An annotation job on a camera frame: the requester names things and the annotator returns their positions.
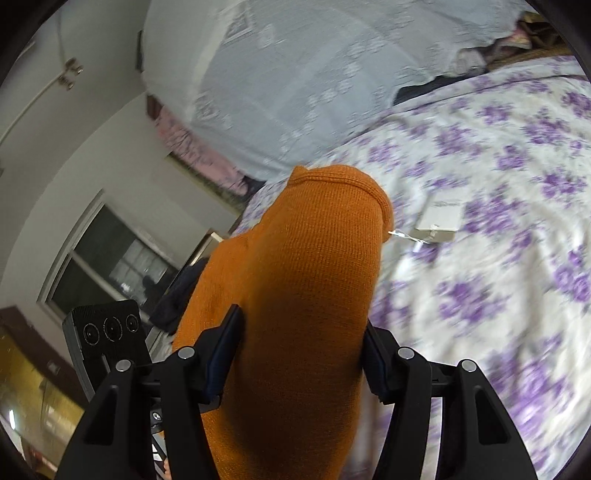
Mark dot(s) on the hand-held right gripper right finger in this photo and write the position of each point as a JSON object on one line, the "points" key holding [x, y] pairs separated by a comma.
{"points": [[376, 364]]}

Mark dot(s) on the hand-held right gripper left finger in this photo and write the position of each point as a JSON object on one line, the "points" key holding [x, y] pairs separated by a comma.
{"points": [[219, 364]]}

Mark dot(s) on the orange knitted cat sweater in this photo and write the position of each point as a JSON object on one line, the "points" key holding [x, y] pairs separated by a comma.
{"points": [[295, 277]]}

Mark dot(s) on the pile of clothes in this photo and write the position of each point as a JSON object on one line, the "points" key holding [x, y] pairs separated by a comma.
{"points": [[503, 44]]}

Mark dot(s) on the window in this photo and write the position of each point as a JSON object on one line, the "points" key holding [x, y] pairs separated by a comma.
{"points": [[106, 267]]}

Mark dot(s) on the navy cloth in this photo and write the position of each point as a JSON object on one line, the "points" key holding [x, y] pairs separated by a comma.
{"points": [[178, 300]]}

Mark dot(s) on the wooden cabinet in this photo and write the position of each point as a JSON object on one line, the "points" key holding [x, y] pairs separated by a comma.
{"points": [[27, 383]]}

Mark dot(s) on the framed picture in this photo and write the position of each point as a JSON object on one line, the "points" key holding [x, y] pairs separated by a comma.
{"points": [[207, 242]]}

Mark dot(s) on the purple floral bed sheet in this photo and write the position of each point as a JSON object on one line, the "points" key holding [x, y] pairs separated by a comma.
{"points": [[508, 300]]}

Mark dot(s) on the white paper hang tag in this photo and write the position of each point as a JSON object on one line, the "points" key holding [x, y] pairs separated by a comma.
{"points": [[438, 217]]}

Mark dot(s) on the dark cloth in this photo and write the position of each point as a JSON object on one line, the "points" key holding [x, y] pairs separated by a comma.
{"points": [[429, 85]]}

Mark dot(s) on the white lace cover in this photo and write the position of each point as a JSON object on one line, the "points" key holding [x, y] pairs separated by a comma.
{"points": [[300, 69]]}

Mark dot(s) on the pink printed wall hanging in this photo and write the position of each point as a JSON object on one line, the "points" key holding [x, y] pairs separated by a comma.
{"points": [[203, 161]]}

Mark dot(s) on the white wall conduit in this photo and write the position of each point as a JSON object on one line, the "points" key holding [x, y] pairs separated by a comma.
{"points": [[71, 67]]}

